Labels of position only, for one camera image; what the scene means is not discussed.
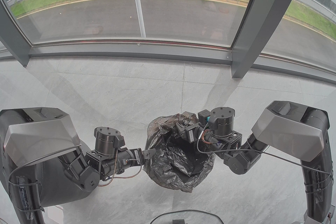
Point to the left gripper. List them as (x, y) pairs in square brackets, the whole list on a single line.
[(131, 160)]

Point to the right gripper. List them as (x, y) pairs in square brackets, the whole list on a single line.
[(199, 136)]

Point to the black plastic bag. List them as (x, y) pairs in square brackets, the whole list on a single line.
[(178, 165)]

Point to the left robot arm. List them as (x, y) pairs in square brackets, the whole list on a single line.
[(39, 133)]

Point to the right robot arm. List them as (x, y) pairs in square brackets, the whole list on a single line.
[(288, 128)]

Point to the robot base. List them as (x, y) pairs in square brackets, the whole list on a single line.
[(179, 222)]

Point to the window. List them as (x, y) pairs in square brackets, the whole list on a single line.
[(183, 20)]

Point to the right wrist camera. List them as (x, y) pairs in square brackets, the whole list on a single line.
[(202, 115)]

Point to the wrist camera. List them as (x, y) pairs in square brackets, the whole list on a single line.
[(202, 115), (119, 141)]

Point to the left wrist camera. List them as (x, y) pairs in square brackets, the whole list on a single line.
[(119, 141)]

